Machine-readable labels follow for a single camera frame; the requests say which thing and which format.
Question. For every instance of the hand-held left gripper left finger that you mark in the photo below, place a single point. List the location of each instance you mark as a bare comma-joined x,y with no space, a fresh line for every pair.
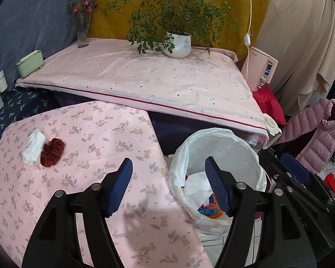
118,188

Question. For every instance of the bin with white bag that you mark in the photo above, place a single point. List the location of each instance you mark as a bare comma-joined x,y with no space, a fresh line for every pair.
192,150

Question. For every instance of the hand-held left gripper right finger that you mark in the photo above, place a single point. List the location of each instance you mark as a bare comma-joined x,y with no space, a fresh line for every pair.
216,188

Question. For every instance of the green plant in white pot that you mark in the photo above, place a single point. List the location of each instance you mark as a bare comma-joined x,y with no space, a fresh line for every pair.
177,44

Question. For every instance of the large orange plastic bag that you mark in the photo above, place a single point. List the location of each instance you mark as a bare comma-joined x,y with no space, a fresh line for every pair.
215,209

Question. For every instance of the white crumpled tissue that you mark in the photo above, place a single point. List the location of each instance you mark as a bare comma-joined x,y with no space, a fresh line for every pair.
33,148

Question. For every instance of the pink down jacket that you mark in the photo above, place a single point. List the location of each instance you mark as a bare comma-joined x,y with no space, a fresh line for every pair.
315,134

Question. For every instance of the white round cap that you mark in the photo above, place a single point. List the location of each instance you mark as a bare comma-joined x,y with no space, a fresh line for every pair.
271,124

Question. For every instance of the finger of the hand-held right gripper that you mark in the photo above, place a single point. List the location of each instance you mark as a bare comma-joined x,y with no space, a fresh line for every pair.
294,165
270,164

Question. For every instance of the glass vase with pink flowers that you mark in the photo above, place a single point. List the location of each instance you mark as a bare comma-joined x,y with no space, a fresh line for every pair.
82,33

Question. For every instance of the white tissue paper sheet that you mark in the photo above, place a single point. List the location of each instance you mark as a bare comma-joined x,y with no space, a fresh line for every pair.
196,185

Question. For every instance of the pink appliance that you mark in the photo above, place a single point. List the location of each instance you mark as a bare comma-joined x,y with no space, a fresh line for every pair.
254,69

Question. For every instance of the pale green box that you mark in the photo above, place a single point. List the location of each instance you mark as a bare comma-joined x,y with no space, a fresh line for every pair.
29,64

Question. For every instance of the white jar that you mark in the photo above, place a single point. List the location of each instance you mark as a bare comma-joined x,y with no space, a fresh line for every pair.
1,82

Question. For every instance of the beige curtain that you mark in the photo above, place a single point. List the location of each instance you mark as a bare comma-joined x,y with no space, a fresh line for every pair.
301,47

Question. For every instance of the pink floral tablecloth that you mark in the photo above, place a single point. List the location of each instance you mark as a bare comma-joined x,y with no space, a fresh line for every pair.
86,145

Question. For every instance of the blue plastic wad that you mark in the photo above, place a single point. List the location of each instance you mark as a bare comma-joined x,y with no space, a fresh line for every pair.
204,211

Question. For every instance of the red cloth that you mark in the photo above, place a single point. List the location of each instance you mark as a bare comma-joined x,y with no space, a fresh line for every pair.
268,103

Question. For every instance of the blue backdrop cloth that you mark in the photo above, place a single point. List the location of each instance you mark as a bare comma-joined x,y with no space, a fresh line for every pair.
30,19

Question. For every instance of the dark navy bedding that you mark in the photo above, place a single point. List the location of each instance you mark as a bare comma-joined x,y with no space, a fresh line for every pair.
170,128

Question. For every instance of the dark red scrunchie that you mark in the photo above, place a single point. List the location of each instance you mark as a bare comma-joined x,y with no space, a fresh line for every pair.
53,152

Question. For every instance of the pink pad with red stripe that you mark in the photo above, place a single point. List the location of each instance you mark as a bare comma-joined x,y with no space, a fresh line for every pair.
142,78

